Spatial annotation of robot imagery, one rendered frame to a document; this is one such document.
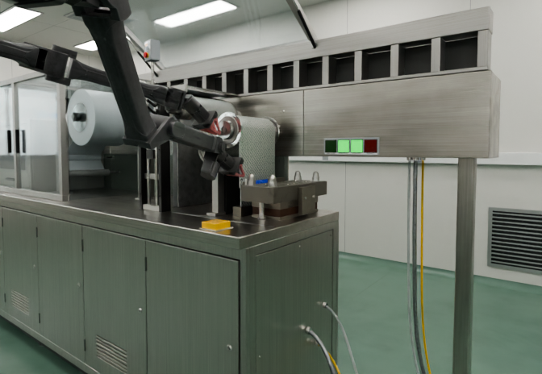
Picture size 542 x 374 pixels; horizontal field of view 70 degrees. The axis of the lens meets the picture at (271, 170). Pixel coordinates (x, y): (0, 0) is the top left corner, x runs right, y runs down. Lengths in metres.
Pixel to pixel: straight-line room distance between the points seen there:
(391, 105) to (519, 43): 2.44
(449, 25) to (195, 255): 1.21
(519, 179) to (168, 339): 3.09
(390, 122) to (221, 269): 0.85
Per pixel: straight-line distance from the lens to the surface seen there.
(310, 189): 1.61
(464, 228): 1.72
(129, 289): 1.79
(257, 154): 1.66
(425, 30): 1.63
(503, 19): 4.01
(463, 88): 1.55
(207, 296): 1.41
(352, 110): 1.67
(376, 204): 4.17
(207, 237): 1.31
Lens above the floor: 1.17
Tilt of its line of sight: 3 degrees down
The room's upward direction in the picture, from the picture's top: straight up
